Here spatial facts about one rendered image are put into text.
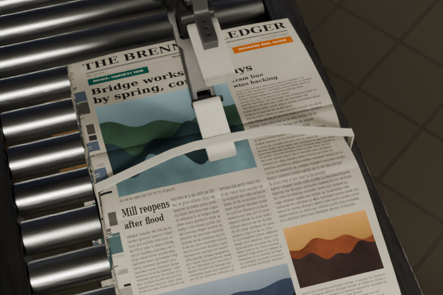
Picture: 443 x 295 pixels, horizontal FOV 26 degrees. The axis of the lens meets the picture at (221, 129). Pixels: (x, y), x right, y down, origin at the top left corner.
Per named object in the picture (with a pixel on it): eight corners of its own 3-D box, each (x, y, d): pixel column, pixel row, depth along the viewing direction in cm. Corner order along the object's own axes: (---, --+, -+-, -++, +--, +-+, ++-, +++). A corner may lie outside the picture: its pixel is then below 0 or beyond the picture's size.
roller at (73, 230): (337, 157, 138) (325, 143, 143) (12, 234, 131) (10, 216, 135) (339, 187, 140) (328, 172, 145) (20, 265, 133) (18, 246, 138)
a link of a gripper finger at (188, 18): (202, -3, 101) (199, -17, 101) (222, 16, 91) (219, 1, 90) (166, 4, 101) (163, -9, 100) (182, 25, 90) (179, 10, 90)
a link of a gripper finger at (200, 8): (204, 5, 92) (204, -15, 89) (219, 47, 90) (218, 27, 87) (189, 8, 92) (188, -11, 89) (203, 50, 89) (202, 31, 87)
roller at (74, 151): (308, 118, 149) (311, 99, 145) (7, 188, 142) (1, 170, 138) (298, 94, 152) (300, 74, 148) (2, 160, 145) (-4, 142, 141)
